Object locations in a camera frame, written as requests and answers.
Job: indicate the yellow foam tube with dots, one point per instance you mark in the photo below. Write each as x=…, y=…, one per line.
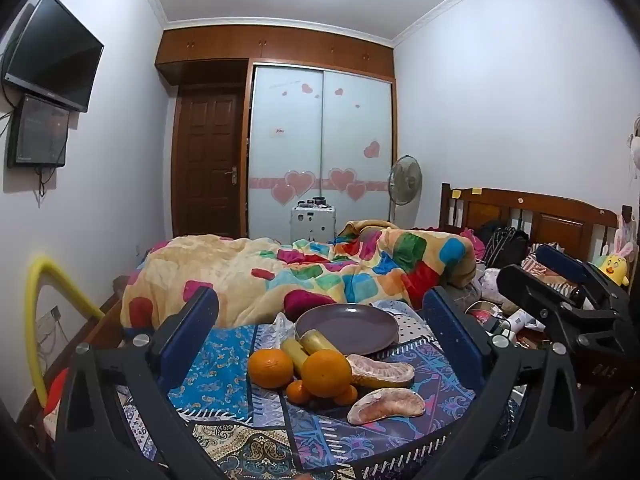
x=37, y=310

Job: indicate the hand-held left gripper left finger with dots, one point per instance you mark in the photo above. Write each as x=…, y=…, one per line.
x=200, y=321

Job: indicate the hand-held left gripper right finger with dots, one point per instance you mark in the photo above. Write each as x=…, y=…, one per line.
x=445, y=321

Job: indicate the standing electric fan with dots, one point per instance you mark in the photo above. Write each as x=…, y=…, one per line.
x=405, y=180

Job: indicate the pink bunny plush toy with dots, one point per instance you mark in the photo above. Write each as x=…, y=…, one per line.
x=625, y=237

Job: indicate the black wall television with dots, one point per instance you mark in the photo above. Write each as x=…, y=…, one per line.
x=52, y=52

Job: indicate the peeled pomelo piece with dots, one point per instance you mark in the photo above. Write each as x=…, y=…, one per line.
x=387, y=405
x=380, y=370

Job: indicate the large orange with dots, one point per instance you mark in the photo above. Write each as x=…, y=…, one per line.
x=326, y=374
x=270, y=367

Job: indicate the yellow chick plush toy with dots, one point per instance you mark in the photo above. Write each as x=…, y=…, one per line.
x=614, y=267

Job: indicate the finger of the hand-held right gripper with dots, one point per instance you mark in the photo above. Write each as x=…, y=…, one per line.
x=525, y=285
x=565, y=261

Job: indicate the colourful patchwork blanket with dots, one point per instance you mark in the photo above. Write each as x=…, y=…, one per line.
x=240, y=275

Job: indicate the yellow banana piece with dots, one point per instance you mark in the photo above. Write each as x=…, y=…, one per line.
x=317, y=341
x=294, y=352

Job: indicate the blue patterned cloth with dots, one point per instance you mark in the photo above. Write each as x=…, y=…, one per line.
x=225, y=375

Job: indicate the wooden wardrobe with heart stickers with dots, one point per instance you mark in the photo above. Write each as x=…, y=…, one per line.
x=320, y=135

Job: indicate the black polka dot cloth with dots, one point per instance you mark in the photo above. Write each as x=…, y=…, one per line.
x=412, y=322

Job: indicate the white hard case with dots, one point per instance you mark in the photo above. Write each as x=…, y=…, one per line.
x=312, y=222

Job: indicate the black backpack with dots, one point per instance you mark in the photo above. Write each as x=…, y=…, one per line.
x=505, y=247

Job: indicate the clear plastic bag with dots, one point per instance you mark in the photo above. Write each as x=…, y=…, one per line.
x=282, y=330

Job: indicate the brown wooden door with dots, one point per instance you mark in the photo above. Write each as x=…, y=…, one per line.
x=207, y=160

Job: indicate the wooden bed headboard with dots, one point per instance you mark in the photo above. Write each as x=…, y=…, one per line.
x=550, y=215

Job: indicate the small tangerine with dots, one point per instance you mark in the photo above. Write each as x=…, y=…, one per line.
x=298, y=392
x=346, y=396

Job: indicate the purple plate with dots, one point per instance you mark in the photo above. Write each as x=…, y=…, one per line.
x=350, y=327

